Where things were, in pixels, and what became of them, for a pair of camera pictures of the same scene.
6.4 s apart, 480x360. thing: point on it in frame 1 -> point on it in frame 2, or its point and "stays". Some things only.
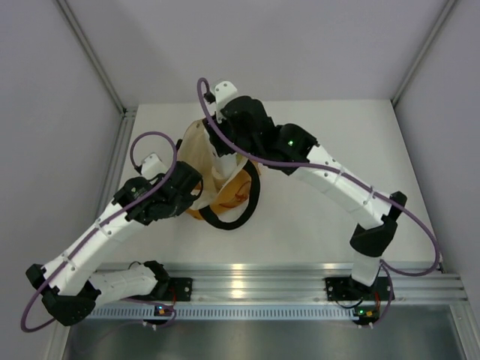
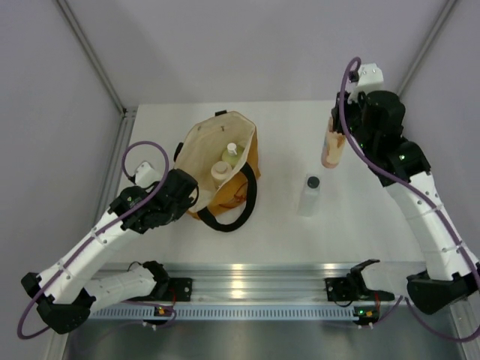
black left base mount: x=180 y=289 stays
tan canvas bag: x=231 y=184 stays
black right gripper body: x=223 y=146 -> x=353 y=113
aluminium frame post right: x=424 y=53 stays
